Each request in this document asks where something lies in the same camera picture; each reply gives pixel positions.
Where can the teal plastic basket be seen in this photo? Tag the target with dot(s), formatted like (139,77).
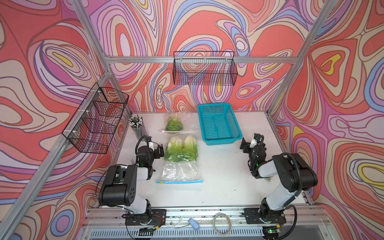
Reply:
(218,123)

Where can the small clear bag pink seal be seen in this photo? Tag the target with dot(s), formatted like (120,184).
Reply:
(189,121)

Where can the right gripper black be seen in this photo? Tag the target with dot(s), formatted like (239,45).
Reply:
(246,145)

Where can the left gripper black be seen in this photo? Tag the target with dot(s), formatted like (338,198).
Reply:
(156,152)

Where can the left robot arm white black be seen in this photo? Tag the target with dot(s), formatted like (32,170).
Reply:
(119,188)

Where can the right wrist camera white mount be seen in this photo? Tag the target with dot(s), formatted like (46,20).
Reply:
(257,140)

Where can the clear cup of pens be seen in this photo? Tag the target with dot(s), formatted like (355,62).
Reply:
(136,123)

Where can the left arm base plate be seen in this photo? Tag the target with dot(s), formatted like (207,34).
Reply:
(156,217)

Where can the chinese cabbage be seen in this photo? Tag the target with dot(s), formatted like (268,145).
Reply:
(174,150)
(190,149)

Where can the black wire basket back wall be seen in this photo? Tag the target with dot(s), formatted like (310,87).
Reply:
(209,68)

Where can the small green cabbage in bag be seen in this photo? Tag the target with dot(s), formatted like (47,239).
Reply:
(174,123)

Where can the black wire basket wall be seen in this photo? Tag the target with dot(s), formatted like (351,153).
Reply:
(98,123)
(209,68)

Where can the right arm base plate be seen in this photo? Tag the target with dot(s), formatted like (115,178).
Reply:
(253,216)

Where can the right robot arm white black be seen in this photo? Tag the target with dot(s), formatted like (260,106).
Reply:
(294,173)

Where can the black wire basket left wall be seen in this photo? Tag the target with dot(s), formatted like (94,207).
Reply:
(98,123)

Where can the clear zip-top bag blue seal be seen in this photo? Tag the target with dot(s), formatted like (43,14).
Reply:
(181,161)

